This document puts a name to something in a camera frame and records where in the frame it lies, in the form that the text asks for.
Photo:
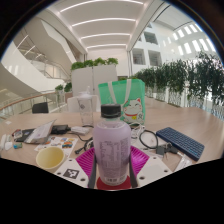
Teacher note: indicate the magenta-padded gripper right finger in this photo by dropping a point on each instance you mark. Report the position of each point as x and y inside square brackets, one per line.
[140, 161]

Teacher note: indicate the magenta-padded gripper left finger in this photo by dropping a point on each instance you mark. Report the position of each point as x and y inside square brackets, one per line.
[86, 161]

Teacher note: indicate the bunch of keys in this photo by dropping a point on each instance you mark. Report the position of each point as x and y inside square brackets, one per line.
[166, 149]

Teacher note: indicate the colourful sticker sheet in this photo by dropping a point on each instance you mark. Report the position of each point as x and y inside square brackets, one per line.
[60, 143]

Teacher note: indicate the white power adapter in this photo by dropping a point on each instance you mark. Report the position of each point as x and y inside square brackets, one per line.
[80, 130]

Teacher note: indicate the pale yellow mug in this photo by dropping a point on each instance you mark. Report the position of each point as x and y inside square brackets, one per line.
[50, 159]

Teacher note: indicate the black power adapter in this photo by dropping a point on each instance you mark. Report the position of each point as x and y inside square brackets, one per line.
[60, 129]

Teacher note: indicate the clear plastic packet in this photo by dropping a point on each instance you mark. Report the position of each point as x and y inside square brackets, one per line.
[182, 163]

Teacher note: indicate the dark blue keyboard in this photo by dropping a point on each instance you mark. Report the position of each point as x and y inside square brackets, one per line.
[181, 143]

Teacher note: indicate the open booklet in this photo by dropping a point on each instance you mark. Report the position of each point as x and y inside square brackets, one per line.
[40, 133]

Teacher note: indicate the green tote bag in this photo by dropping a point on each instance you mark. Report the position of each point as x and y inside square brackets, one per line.
[133, 96]

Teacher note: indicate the small teal object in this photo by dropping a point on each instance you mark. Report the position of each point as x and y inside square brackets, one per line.
[17, 145]

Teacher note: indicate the black office chair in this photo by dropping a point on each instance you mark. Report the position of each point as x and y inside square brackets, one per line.
[40, 107]

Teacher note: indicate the white planter partition with plants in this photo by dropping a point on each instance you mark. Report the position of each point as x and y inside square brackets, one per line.
[96, 78]

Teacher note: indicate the small white device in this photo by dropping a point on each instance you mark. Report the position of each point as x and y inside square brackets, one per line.
[3, 141]

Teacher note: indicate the row of green hedge plants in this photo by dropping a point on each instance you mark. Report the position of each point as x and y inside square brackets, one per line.
[186, 80]

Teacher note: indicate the group of ceiling light strips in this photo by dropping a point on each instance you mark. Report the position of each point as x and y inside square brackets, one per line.
[105, 23]

